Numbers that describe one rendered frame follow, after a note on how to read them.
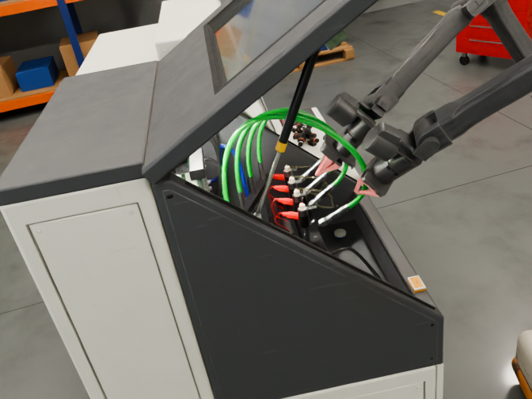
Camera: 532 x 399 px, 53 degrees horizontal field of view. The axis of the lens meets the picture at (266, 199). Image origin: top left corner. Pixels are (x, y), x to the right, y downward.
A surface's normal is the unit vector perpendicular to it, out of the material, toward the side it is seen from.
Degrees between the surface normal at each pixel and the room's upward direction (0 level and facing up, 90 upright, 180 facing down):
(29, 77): 90
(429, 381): 90
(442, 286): 0
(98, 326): 90
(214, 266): 90
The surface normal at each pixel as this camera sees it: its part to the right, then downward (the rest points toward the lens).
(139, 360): 0.14, 0.49
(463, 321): -0.15, -0.85
